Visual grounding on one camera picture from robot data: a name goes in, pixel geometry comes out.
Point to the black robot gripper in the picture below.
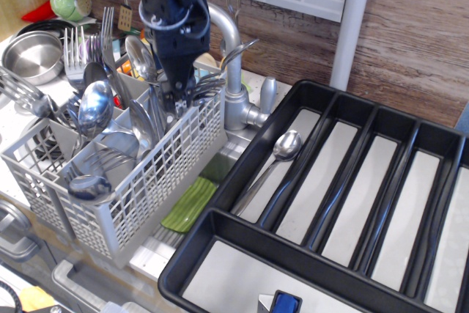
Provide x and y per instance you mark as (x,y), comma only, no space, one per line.
(180,33)

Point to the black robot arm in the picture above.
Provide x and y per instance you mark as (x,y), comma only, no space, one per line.
(180,31)

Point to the large steel spoon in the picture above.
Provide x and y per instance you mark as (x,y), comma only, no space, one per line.
(96,109)

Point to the grey plastic cutlery basket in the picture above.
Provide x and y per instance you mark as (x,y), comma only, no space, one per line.
(142,190)

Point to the steel spoon in tray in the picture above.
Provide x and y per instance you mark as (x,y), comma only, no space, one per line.
(285,149)

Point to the steel spoon bowl front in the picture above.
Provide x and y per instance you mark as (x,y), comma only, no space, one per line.
(89,188)

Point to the black cutlery tray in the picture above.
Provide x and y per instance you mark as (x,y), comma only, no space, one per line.
(370,216)

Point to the silver toy faucet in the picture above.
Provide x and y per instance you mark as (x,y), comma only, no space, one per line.
(239,111)

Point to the tall steel fork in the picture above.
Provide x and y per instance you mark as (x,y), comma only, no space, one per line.
(106,44)

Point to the white plastic fork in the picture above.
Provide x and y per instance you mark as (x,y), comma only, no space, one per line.
(75,57)

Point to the round steel pan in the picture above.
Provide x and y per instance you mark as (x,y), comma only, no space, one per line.
(35,56)

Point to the green toy apple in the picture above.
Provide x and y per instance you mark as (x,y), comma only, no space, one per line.
(68,10)

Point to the red toy pepper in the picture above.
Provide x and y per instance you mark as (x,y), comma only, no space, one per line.
(42,13)

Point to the steel slotted spatula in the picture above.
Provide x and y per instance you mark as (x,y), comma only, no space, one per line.
(25,94)

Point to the blue object at bottom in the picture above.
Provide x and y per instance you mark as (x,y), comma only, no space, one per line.
(285,302)

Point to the grey metal post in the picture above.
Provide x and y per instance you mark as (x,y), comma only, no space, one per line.
(347,42)

